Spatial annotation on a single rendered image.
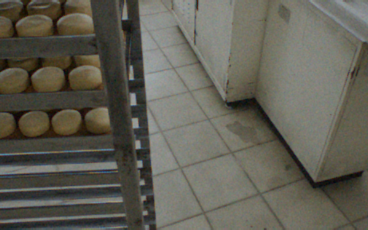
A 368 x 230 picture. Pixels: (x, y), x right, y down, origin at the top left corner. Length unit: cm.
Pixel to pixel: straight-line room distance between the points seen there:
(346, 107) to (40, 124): 124
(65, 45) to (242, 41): 161
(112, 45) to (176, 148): 163
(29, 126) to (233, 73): 161
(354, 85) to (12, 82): 125
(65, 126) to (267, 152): 158
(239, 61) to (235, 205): 79
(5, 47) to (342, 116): 136
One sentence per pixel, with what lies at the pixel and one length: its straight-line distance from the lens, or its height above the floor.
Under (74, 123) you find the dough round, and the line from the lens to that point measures 66.
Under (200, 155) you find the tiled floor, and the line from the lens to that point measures 206.
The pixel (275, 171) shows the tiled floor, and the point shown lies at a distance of 203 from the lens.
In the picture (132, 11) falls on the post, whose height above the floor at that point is 108.
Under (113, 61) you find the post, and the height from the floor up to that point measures 122.
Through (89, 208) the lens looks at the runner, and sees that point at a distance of 77.
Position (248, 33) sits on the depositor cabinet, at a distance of 206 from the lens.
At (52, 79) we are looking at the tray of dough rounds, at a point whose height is 115.
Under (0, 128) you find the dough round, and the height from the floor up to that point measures 106.
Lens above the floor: 148
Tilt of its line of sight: 40 degrees down
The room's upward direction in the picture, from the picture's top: straight up
